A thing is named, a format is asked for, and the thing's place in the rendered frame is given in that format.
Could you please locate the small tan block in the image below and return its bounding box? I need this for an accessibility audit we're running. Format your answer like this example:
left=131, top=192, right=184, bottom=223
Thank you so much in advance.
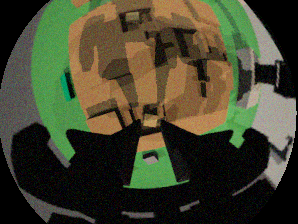
left=144, top=112, right=158, bottom=128
left=125, top=12, right=140, bottom=26

